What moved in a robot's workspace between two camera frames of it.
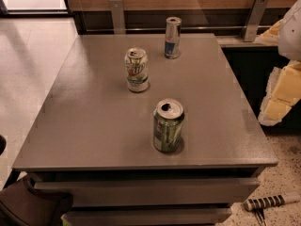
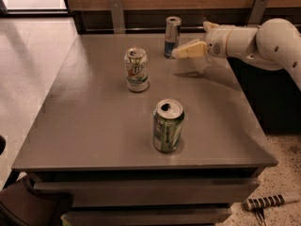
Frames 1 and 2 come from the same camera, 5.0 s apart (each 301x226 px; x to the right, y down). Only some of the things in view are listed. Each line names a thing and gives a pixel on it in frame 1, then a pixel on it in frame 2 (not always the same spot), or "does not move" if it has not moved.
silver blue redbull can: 172,38 does not move
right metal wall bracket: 255,17 does not move
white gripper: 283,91 -> 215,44
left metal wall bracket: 118,25 does not move
